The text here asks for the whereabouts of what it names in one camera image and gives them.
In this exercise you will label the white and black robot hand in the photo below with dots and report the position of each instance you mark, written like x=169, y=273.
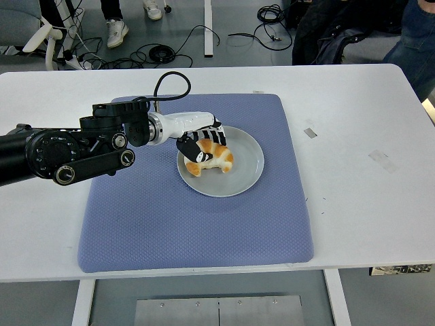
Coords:
x=187, y=122

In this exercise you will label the golden croissant bread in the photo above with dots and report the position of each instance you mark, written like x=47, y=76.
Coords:
x=222, y=159

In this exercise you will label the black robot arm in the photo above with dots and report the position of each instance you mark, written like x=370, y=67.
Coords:
x=44, y=153

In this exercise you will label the grey round plate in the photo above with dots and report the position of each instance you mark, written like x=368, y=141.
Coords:
x=234, y=185

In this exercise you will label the blue quilted mat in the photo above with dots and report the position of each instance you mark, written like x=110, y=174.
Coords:
x=136, y=220

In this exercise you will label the person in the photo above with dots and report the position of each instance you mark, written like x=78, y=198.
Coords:
x=117, y=32
x=414, y=51

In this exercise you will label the small grey tape strip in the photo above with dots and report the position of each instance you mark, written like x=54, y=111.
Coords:
x=310, y=133

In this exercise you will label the dark jacket on chair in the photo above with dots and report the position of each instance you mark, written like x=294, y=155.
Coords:
x=306, y=51

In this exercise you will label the grey metal plate with screws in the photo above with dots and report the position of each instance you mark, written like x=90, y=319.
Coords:
x=217, y=312

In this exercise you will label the light grey chair seat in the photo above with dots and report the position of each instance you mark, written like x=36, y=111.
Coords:
x=370, y=49

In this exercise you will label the grey upholstered seat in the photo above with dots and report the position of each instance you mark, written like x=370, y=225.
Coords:
x=17, y=20

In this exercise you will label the large clear tape strip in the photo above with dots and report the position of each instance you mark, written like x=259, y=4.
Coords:
x=382, y=160

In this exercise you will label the white table leg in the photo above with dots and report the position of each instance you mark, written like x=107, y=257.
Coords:
x=81, y=305
x=338, y=299

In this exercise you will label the black and white patterned board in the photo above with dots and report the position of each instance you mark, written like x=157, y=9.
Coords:
x=401, y=270

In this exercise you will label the white upright post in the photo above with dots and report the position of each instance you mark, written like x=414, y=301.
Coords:
x=208, y=27

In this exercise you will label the white chair frame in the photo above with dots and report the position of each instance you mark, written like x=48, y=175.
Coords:
x=42, y=35

